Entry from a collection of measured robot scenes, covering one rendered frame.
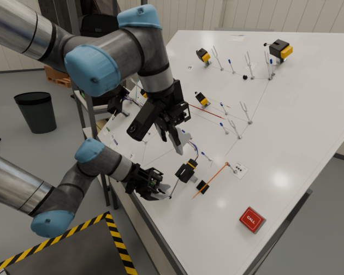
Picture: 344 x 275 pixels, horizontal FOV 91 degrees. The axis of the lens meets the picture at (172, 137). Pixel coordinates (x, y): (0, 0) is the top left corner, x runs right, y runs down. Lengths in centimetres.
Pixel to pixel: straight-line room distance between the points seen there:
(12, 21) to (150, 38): 20
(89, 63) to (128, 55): 7
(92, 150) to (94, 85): 25
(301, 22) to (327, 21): 30
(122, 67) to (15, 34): 16
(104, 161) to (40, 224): 19
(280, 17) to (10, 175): 360
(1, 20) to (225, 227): 70
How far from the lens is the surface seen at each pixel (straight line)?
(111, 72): 30
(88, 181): 57
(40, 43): 39
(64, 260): 183
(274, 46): 83
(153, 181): 58
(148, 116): 40
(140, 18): 35
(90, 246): 181
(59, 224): 49
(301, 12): 361
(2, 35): 38
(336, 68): 85
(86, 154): 51
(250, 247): 64
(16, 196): 50
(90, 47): 31
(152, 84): 38
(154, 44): 36
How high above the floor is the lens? 154
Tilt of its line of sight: 30 degrees down
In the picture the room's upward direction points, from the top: 5 degrees clockwise
